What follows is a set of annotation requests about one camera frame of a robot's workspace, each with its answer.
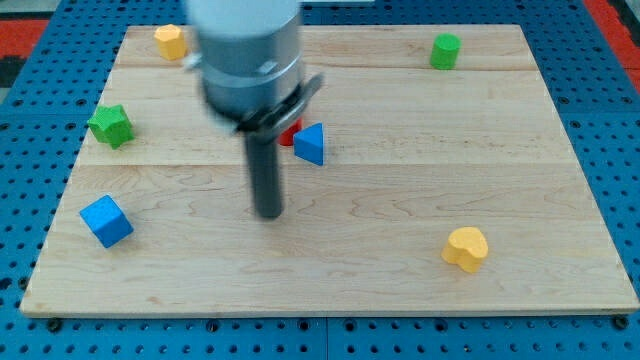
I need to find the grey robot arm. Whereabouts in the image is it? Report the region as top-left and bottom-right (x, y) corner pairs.
(184, 0), (323, 139)

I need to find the red circle block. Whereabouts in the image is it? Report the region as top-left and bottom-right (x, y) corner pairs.
(278, 117), (304, 146)

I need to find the blue cube block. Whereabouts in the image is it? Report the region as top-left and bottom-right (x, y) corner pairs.
(79, 195), (134, 248)

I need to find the blue triangle block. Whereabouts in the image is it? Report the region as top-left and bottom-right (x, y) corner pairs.
(293, 123), (324, 166)

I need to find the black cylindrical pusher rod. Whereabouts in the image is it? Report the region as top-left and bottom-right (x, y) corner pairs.
(244, 134), (283, 219)

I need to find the wooden board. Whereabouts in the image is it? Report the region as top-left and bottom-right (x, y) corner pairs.
(20, 25), (639, 319)

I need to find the yellow heart block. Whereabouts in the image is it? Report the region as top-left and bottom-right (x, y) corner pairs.
(441, 226), (489, 273)

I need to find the green cylinder block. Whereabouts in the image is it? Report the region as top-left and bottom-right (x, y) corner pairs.
(430, 33), (462, 70)

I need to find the yellow hexagon block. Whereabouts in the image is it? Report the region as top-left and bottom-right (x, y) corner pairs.
(154, 24), (187, 61)

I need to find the green star block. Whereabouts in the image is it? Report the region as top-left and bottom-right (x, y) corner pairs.
(88, 104), (135, 149)

